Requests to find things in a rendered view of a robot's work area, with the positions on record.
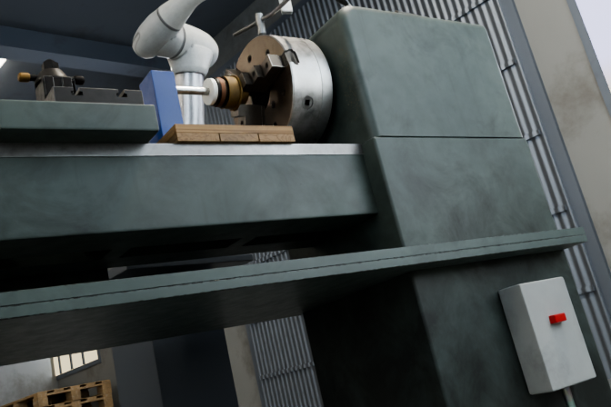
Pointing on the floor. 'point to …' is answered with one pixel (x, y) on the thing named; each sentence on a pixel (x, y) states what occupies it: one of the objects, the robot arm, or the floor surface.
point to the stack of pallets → (69, 397)
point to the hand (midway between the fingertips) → (285, 3)
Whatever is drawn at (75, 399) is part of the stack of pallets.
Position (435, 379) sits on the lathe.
